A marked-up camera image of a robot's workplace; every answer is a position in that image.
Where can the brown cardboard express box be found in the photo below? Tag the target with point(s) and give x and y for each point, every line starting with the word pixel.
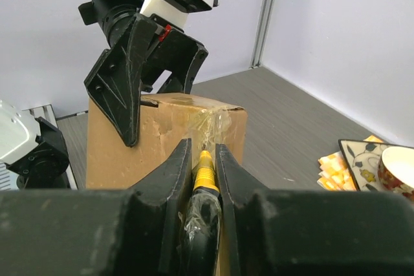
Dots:
pixel 164 121

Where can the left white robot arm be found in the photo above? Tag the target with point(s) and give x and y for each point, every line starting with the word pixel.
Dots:
pixel 33 148

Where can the white ceramic bowl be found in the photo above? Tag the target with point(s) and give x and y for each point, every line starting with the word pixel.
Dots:
pixel 395 171

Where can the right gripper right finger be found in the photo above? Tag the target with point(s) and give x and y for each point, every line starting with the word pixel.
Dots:
pixel 295 232

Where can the yellow utility knife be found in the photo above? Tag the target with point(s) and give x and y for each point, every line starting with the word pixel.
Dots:
pixel 202 226

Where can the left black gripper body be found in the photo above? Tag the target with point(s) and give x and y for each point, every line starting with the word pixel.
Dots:
pixel 116 18

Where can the square floral ceramic plate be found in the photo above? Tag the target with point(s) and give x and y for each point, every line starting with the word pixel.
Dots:
pixel 362 160

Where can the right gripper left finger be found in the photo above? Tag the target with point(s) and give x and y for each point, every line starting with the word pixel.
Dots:
pixel 131 231

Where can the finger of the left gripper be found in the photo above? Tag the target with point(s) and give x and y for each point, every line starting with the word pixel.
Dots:
pixel 175 52
pixel 114 83

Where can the orange checkered folded cloth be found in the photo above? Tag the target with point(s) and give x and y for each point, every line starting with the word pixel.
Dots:
pixel 334 174

